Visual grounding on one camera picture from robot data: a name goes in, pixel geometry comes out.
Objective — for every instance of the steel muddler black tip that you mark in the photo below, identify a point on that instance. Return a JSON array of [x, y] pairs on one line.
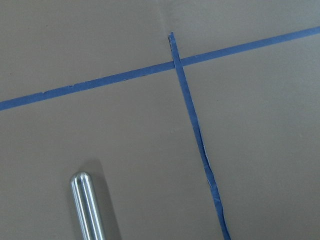
[[87, 207]]

